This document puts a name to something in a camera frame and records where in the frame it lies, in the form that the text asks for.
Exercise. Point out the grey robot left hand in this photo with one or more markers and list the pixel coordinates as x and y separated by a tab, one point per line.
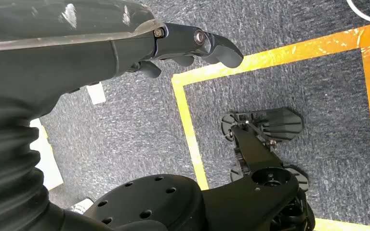
60	57

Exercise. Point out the small white floor label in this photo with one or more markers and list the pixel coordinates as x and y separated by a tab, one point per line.
96	94

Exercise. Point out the white flat panel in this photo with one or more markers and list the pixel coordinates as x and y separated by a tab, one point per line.
47	159

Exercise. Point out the robot left arm ribbed sleeve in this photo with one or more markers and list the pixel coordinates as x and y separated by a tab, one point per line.
6	159

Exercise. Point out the black perforated robot hip cover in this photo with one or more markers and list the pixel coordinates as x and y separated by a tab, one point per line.
153	204

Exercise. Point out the yellow floor tape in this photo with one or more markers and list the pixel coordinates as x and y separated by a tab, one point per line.
268	58

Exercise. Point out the black robot foot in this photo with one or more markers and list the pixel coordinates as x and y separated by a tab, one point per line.
280	122

